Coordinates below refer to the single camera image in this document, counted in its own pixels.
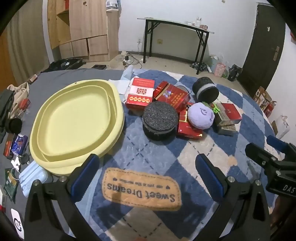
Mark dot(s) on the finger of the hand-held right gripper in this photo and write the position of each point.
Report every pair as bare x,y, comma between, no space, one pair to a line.
256,151
276,143

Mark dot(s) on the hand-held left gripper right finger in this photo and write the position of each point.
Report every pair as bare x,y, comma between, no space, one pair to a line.
209,176

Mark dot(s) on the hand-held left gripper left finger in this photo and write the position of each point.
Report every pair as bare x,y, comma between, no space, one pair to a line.
84,178

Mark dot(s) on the red and silver cigarette pack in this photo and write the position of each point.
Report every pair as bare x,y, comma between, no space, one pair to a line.
229,113

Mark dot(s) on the red gold-edged box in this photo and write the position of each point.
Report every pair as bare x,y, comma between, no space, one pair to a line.
185,128

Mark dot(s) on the yellow collapsible basin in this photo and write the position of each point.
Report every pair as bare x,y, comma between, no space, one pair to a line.
74,120

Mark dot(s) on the green plastic clip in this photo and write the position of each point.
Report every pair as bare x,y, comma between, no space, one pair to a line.
216,109

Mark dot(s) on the purple plush ball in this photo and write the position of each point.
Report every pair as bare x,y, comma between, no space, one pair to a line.
200,115

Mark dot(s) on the black foam disc grey band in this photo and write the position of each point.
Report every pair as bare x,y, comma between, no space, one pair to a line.
204,90

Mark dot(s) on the glossy red box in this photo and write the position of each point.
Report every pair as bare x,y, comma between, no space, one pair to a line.
178,97

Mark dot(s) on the red box white panel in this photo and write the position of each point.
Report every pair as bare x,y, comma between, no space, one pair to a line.
141,89

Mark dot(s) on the white plastic bag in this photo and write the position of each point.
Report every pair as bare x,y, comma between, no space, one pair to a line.
283,127

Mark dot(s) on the cardboard boxes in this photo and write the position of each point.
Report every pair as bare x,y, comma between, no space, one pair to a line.
263,98

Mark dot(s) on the blue plaid blanket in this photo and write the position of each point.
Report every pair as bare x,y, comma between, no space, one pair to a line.
161,157

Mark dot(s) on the light blue power bank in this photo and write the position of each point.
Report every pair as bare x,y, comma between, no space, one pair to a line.
32,179

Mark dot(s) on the black key bunch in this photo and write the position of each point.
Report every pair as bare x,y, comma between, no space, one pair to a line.
23,159

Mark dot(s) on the blue snack wrapper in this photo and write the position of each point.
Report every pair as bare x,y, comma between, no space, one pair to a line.
19,143

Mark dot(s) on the green foil packet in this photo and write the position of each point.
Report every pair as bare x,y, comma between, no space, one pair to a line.
10,185

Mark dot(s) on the white card black logo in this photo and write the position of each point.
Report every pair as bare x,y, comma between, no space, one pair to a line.
17,222

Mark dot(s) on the black bag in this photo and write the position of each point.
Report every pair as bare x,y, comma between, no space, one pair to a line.
234,73

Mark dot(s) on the dark red box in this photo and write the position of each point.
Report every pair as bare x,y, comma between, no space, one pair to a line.
8,146

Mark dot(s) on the black round cylinder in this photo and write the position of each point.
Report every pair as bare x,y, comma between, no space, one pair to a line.
15,125

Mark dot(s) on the pink bag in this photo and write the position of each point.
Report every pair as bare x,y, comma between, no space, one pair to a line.
219,69

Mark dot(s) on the dark door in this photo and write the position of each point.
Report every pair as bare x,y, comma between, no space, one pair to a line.
261,53

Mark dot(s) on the beige cloth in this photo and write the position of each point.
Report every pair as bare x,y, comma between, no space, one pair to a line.
20,92

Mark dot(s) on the white plastic sheet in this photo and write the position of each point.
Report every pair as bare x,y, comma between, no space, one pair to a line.
124,78

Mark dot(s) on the small brown box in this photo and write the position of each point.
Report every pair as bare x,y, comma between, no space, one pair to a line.
33,78

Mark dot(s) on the small black tray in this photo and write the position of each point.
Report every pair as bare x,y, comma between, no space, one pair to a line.
99,67

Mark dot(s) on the black tool case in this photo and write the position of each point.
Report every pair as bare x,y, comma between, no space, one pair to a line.
64,64

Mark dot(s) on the brown wooden door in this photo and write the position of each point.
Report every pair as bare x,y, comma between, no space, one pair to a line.
5,64

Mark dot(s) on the glass bottle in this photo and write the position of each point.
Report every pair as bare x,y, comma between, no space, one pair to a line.
198,21

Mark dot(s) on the black folding table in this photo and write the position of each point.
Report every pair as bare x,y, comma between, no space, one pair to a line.
175,23

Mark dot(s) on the wooden cabinet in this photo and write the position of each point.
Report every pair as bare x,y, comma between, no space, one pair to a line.
87,23

